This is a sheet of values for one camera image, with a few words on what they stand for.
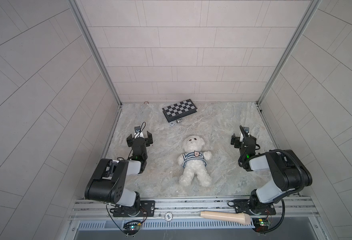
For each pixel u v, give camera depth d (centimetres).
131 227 65
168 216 69
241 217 67
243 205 72
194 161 79
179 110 108
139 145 66
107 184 43
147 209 71
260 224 68
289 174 45
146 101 120
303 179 42
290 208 72
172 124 104
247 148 69
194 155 81
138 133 75
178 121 103
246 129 79
